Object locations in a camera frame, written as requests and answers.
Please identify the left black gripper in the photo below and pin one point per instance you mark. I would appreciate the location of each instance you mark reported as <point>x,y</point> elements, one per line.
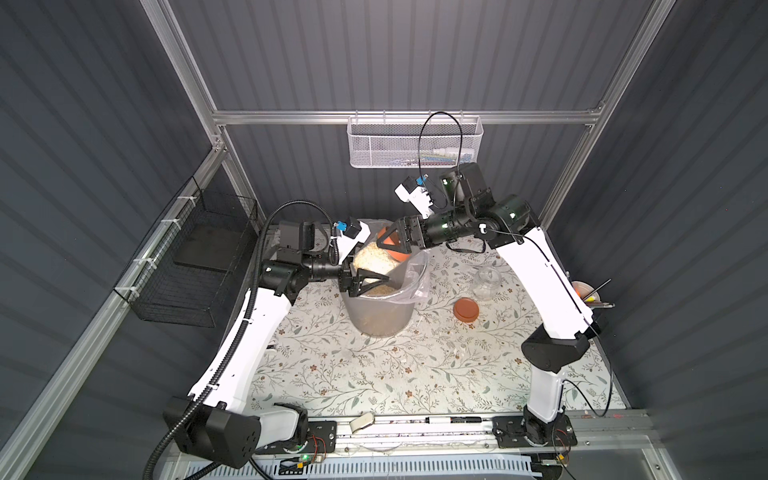
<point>345,279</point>

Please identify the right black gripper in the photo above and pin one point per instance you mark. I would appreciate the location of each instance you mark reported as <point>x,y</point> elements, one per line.
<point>414,231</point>

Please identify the oatmeal glass jar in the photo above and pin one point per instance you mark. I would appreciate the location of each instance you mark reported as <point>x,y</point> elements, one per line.
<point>374,259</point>
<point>486,283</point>

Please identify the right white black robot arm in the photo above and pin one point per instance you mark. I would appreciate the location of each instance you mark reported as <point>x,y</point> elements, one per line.
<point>510,228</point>

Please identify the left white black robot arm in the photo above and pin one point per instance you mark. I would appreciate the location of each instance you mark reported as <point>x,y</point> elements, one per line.
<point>211,421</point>

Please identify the grey trash bin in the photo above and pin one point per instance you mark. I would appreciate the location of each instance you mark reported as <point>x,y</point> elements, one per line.
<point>387,310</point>

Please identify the clear plastic bin liner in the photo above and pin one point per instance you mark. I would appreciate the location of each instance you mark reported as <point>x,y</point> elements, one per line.
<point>378,277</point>

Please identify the markers in white basket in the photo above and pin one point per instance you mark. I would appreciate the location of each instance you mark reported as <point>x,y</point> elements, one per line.
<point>434,157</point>

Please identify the floral table mat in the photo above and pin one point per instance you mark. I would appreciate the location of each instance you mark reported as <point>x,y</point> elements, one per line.
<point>437,365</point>

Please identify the white tape roll piece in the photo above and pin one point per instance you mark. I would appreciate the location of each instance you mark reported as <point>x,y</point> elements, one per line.
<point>362,422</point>

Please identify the white perforated vent strip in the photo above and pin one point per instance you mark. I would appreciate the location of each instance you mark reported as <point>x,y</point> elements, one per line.
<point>402,467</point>

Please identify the white utensil cup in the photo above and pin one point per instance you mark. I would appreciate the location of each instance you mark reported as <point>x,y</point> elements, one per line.
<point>590,295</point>

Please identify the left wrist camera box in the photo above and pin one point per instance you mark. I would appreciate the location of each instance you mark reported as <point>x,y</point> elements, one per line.
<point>347,235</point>

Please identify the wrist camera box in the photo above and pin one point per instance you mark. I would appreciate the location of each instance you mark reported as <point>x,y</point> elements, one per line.
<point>412,190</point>
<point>347,235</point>

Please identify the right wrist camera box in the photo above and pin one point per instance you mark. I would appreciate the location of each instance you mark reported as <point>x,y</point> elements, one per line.
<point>412,190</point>

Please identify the white wire mesh basket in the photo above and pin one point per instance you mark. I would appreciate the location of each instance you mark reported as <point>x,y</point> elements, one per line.
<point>368,138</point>

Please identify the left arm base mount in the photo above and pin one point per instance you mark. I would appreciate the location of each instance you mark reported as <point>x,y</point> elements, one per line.
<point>316,437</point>

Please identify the black wire basket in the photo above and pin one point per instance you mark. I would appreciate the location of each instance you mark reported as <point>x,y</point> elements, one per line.
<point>192,276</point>

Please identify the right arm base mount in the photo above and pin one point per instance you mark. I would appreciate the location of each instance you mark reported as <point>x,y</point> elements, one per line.
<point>518,431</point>

